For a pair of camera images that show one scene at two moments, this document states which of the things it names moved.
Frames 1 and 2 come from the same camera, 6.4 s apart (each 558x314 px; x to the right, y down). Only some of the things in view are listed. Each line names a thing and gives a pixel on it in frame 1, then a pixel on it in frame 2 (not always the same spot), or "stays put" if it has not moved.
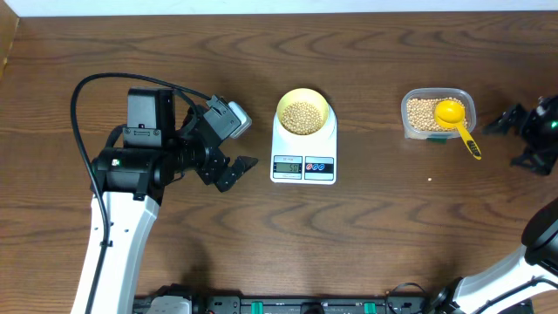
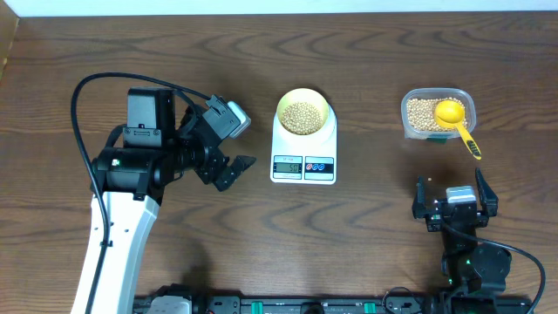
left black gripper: x=211 y=170 stays put
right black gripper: x=507 y=119 to x=432 y=221
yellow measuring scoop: x=451 y=113 stays put
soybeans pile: x=420 y=114 stays put
